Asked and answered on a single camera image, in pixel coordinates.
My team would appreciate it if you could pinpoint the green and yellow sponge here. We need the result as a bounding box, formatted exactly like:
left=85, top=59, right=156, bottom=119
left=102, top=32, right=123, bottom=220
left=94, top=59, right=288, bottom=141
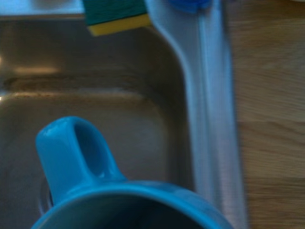
left=81, top=0, right=153, bottom=37

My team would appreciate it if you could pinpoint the clear plastic spray bottle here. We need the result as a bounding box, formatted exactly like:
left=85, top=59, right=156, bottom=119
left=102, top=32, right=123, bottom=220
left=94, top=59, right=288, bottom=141
left=166, top=0, right=212, bottom=14

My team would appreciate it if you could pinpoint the stainless steel double sink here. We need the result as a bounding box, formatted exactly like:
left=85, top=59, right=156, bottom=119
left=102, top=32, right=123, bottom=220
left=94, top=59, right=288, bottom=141
left=0, top=0, right=248, bottom=229

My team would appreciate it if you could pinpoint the blue ceramic mug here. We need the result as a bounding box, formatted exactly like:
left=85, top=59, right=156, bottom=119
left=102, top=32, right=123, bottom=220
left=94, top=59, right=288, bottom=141
left=30, top=115, right=231, bottom=229

